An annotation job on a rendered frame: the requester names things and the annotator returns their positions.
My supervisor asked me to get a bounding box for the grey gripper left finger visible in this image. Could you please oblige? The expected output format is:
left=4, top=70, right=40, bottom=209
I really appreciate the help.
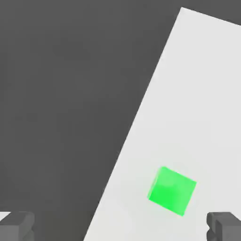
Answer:
left=0, top=211, right=36, bottom=241

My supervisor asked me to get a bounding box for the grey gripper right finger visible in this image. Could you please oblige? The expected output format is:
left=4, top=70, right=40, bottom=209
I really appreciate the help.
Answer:
left=206, top=211, right=241, bottom=241

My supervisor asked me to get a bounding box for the small green cube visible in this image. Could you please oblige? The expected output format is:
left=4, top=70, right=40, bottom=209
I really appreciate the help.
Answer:
left=146, top=166, right=198, bottom=217

